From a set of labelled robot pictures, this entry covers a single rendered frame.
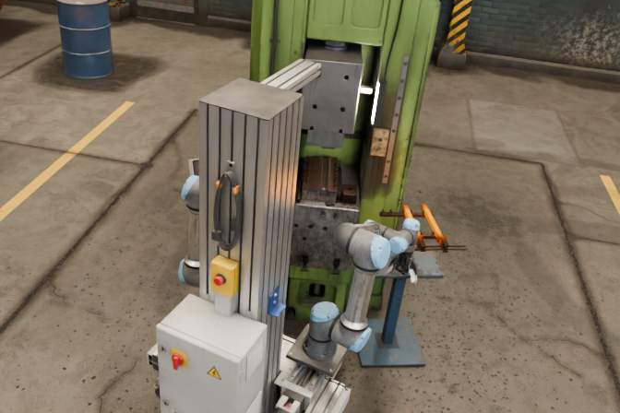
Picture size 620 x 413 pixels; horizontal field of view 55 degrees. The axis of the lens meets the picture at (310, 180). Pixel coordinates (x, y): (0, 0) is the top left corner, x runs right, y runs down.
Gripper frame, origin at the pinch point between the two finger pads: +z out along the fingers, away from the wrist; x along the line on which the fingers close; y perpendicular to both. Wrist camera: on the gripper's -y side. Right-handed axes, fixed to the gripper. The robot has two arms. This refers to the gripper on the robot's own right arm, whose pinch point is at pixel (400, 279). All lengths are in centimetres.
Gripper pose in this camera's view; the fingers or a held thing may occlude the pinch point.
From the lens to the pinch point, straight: 299.8
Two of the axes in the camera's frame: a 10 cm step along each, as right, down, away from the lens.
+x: 9.0, 2.8, -3.3
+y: -4.2, 4.3, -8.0
